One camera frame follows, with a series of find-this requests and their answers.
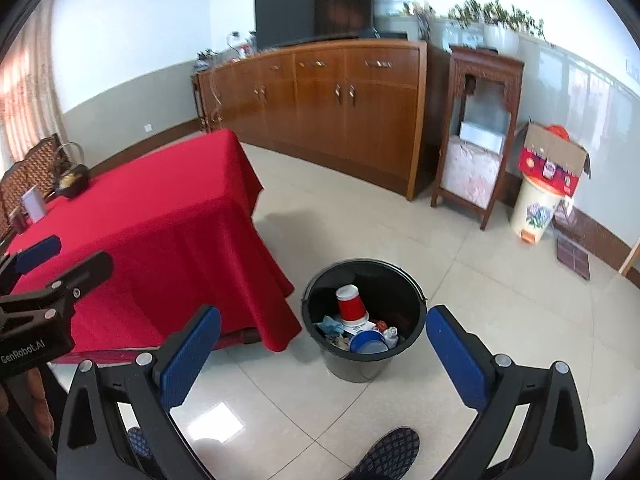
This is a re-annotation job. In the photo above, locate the dark vase with dried stems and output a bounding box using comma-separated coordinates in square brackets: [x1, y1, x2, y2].
[415, 5, 436, 43]

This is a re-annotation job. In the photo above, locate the pink patterned bag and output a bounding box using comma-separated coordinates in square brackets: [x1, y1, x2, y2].
[442, 135, 503, 209]

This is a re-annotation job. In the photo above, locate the tall carved wooden stand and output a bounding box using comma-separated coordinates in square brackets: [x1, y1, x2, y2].
[431, 45, 526, 231]

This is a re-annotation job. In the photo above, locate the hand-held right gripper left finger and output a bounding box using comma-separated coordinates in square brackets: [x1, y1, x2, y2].
[56, 305, 222, 480]

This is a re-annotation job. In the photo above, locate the wooden plank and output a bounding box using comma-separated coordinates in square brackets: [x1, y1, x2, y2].
[619, 237, 640, 278]

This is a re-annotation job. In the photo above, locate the brown floor mat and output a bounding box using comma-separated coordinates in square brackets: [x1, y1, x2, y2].
[556, 234, 592, 281]

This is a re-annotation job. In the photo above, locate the wooden sofa with patterned cushions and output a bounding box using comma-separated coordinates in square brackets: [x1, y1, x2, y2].
[0, 132, 66, 241]

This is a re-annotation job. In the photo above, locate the white floral bin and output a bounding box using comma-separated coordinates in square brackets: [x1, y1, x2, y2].
[510, 172, 563, 246]

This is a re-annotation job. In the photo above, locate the long wooden sideboard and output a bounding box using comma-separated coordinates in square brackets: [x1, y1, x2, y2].
[190, 37, 451, 202]

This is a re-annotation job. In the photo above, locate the trailing green plant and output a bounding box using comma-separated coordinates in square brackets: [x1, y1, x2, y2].
[447, 0, 556, 48]

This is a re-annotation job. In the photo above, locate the beige patterned curtain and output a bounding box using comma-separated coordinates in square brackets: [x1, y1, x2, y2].
[0, 0, 63, 176]

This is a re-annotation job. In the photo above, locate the white plant pot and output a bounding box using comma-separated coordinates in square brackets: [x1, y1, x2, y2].
[482, 22, 521, 57]

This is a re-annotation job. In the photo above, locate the flat white box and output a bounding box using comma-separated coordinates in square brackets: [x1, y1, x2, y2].
[459, 121, 506, 153]

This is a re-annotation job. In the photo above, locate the red tablecloth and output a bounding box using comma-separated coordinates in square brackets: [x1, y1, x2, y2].
[0, 128, 302, 365]

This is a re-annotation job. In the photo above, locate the open red cardboard box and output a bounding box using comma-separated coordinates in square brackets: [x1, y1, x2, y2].
[517, 122, 592, 197]

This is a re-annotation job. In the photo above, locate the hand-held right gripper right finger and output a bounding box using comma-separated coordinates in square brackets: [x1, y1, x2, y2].
[426, 305, 596, 480]

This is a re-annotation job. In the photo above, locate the blue bowl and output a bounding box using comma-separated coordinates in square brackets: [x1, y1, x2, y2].
[349, 331, 390, 354]

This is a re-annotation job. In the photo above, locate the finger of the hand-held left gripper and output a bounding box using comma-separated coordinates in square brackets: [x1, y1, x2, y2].
[0, 234, 62, 293]
[0, 251, 114, 331]

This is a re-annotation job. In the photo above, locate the hanging white cable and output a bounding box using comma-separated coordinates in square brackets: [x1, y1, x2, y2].
[210, 67, 223, 123]

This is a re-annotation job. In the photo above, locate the red paper cup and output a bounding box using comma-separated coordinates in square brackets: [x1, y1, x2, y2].
[336, 284, 371, 324]

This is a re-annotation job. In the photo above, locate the black iron teapot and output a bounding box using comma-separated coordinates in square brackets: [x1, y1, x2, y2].
[52, 142, 92, 197]

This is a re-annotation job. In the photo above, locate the person's left hand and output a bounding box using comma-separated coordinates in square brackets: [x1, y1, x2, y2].
[24, 366, 56, 443]

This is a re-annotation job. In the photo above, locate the black plastic bucket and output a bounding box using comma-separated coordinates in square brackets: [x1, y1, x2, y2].
[301, 258, 428, 383]

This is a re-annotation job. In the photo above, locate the black flat television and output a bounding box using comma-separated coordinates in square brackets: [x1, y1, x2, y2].
[254, 0, 375, 51]

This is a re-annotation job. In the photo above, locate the blue patterned slipper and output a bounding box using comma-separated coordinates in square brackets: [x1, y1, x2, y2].
[127, 426, 152, 461]
[347, 426, 421, 480]

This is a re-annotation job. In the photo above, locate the small wooden side table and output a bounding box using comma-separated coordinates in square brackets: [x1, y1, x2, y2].
[190, 72, 208, 133]

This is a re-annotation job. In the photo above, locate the white rectangular tin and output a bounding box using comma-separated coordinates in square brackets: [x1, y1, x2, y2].
[21, 185, 47, 224]

